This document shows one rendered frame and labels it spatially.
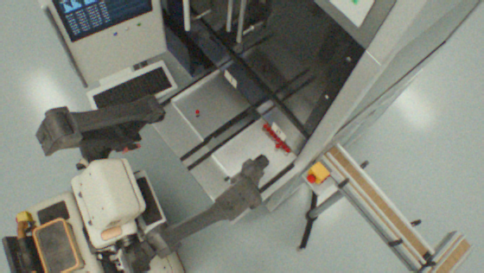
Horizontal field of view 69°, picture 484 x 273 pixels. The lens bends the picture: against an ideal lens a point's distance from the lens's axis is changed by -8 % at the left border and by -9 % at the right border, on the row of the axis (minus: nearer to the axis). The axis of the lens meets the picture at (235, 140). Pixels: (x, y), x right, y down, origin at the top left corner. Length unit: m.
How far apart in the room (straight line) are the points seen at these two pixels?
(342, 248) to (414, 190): 0.73
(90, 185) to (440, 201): 2.54
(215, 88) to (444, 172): 2.01
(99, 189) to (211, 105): 0.83
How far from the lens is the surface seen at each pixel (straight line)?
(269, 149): 1.83
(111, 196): 1.26
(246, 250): 2.60
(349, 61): 1.11
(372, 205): 1.81
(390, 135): 3.14
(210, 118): 1.87
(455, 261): 2.01
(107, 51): 1.98
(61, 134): 1.12
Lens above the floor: 2.57
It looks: 67 degrees down
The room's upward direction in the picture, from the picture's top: 11 degrees clockwise
